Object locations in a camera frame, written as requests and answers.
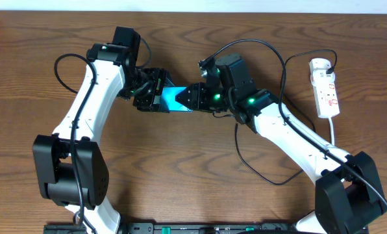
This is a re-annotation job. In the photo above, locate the black charging cable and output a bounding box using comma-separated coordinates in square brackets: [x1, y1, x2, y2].
[211, 49, 338, 187]

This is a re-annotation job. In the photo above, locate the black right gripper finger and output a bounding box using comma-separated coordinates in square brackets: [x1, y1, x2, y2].
[176, 83, 200, 99]
[175, 96, 199, 112]

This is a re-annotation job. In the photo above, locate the white charger plug adapter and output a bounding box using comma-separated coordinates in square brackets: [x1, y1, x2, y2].
[309, 58, 332, 77]

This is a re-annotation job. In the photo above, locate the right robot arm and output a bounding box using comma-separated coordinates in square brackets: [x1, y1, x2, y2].
[175, 53, 387, 233]

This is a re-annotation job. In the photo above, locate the turquoise screen smartphone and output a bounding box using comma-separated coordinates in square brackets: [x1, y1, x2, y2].
[160, 86, 191, 112]

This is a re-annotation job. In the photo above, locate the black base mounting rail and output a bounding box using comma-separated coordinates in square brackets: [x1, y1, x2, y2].
[42, 222, 299, 234]

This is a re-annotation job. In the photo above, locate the black right camera cable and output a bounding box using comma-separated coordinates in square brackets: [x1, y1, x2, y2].
[199, 38, 387, 234]

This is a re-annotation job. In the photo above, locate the white power strip cord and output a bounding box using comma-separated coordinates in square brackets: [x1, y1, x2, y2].
[327, 117, 336, 147]

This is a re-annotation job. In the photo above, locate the white power strip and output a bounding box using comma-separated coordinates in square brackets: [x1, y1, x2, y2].
[310, 70, 340, 118]

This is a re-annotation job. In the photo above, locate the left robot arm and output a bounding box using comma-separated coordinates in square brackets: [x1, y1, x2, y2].
[32, 27, 172, 233]

